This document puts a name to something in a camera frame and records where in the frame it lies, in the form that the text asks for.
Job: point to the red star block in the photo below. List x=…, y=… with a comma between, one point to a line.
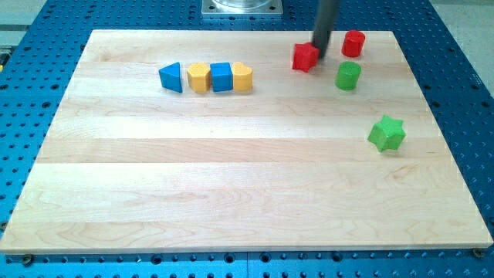
x=305, y=56

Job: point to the green star block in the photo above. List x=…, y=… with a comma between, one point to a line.
x=387, y=134

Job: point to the yellow heart block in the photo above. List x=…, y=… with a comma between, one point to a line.
x=242, y=77

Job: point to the blue square block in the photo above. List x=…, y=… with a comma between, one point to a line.
x=221, y=77

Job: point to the wooden board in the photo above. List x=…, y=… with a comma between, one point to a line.
x=128, y=166

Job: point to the yellow hexagon block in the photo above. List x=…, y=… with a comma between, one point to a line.
x=199, y=77

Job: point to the blue triangle block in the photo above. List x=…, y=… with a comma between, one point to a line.
x=170, y=77

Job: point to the green cylinder block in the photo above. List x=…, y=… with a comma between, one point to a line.
x=348, y=75

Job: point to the red cylinder block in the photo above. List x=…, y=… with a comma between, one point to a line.
x=353, y=43

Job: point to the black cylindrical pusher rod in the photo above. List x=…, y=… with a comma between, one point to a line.
x=326, y=16

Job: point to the blue perforated metal table plate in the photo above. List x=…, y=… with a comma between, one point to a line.
x=448, y=45

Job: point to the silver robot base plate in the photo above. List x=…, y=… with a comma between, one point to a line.
x=241, y=7

